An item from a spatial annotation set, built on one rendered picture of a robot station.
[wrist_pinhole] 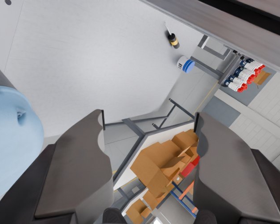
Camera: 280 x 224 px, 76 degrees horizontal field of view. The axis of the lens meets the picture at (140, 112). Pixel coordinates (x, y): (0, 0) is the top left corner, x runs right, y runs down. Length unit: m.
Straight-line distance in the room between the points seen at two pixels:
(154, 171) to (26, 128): 1.60
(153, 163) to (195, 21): 1.60
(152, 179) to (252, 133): 6.35
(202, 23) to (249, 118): 7.51
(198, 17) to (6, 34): 0.31
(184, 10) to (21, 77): 0.41
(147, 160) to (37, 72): 1.40
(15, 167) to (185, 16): 0.22
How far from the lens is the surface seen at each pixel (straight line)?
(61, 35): 0.50
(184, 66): 1.01
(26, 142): 0.21
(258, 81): 5.67
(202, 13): 0.18
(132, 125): 1.75
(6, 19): 0.39
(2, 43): 0.40
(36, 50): 0.49
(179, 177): 7.96
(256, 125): 7.79
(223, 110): 7.81
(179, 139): 2.50
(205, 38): 1.33
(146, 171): 1.80
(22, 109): 0.19
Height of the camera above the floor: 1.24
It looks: 24 degrees down
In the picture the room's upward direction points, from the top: 131 degrees clockwise
